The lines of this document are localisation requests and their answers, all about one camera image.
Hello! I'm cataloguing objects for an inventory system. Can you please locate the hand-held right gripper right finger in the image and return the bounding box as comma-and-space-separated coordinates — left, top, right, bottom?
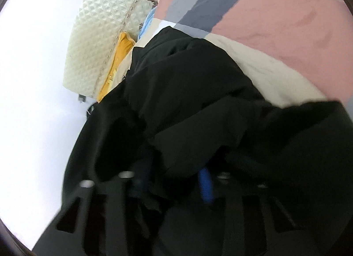
199, 167, 313, 256

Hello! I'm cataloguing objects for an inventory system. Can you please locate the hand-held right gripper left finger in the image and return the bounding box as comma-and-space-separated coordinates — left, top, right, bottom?
33, 150, 156, 256

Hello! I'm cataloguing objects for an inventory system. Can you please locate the black jacket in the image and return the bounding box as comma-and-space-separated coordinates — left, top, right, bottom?
63, 25, 350, 256

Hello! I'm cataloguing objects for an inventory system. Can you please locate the black bag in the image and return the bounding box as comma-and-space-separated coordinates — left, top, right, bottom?
86, 103, 98, 119

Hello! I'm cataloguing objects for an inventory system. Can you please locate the yellow pillow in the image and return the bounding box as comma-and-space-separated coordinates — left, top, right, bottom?
97, 32, 136, 102

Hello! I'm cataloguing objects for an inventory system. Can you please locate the cream quilted headboard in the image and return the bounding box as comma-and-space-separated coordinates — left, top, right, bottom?
63, 0, 166, 99

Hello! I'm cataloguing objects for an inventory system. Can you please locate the light blue pillow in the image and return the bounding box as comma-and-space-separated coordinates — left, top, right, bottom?
137, 8, 158, 38

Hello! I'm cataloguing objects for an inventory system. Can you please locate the checkered patchwork duvet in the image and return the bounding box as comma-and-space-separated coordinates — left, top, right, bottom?
132, 0, 351, 108

